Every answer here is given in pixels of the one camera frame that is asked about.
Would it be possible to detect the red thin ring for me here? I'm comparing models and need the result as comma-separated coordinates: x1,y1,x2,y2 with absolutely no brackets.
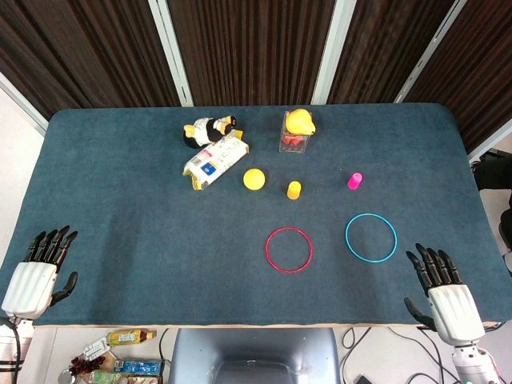
264,226,314,274

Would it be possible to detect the blue felt table cloth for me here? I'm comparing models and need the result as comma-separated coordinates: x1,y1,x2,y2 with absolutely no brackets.
0,102,512,327

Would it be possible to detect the yellow toy pear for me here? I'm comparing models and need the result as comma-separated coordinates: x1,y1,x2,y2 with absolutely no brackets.
284,108,317,136

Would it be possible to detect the blue thin ring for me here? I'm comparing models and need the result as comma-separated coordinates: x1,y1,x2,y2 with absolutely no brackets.
345,213,398,264

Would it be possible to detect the clear plastic box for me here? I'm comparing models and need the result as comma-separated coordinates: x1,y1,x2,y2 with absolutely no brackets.
278,110,313,154

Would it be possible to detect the white yellow snack package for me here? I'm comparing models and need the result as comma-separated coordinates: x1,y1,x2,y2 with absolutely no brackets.
182,130,251,192

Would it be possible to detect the yellow ball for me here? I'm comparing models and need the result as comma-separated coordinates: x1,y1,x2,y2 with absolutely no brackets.
242,168,267,191

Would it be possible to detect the blue snack packet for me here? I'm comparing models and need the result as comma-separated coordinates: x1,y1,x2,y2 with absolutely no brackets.
114,358,164,376

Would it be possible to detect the yellow label tea bottle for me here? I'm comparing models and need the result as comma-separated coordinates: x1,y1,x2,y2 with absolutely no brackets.
106,328,157,347

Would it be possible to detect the penguin plush toy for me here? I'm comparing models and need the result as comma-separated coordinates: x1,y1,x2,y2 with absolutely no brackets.
182,114,237,150

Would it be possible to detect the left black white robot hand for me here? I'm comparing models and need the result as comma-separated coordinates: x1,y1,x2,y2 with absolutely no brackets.
1,226,79,320

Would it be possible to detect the white partition post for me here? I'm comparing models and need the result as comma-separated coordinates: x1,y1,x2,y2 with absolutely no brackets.
467,127,512,163
394,0,467,104
147,0,195,108
310,0,357,106
0,71,50,137

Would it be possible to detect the black floor cable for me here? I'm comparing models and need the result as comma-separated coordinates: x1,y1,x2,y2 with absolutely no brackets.
339,326,373,363
158,327,171,363
387,326,461,384

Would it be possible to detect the grey blue chair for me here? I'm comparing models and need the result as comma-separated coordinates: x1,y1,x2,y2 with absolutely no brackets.
167,327,341,384

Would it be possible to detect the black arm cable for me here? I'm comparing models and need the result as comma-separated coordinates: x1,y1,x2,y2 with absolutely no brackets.
0,318,22,384

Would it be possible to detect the black bag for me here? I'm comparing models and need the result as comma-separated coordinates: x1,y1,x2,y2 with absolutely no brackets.
471,148,512,191

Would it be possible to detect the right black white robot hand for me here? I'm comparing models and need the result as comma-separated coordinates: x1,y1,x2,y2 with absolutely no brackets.
403,242,486,347

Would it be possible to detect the green plastic bottle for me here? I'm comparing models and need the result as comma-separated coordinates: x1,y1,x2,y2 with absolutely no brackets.
90,370,123,384

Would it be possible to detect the dark red bundle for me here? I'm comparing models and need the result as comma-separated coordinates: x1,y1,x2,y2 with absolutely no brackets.
68,354,106,375

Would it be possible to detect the white blister pack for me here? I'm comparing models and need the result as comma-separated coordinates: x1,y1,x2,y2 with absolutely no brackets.
82,337,111,360

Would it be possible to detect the black round stool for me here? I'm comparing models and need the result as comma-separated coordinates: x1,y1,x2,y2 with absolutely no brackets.
498,207,512,255

